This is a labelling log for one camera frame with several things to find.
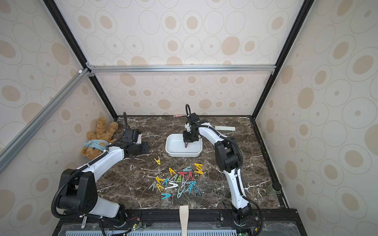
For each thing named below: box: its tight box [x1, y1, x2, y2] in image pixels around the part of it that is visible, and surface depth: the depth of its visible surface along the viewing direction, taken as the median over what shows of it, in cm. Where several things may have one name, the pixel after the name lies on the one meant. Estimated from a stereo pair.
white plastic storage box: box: [165, 133, 203, 158], surface depth 101 cm
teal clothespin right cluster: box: [185, 180, 197, 195], surface depth 86 cm
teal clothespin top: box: [182, 166, 192, 173], surface depth 93 cm
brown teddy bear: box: [80, 117, 119, 160], surface depth 96 cm
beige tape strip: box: [179, 205, 189, 236], surface depth 76 cm
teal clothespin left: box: [161, 177, 169, 188], surface depth 87 cm
